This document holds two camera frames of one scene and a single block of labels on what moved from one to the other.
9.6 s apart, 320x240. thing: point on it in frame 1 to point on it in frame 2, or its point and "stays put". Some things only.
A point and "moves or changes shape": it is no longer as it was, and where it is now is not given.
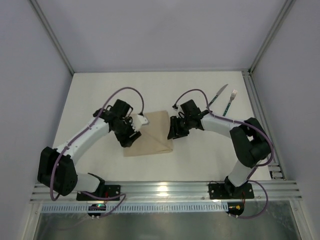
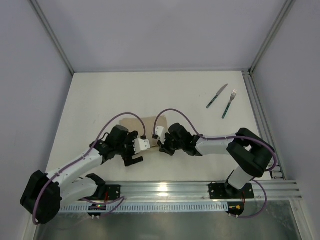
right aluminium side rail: [275, 169] stays put
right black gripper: [177, 128] to [165, 143]
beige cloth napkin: [154, 139] moves or changes shape
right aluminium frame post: [286, 8] stays put
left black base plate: [110, 191] stays put
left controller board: [96, 207] stays put
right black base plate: [228, 191] stays put
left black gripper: [128, 136] to [129, 149]
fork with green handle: [232, 96] stays put
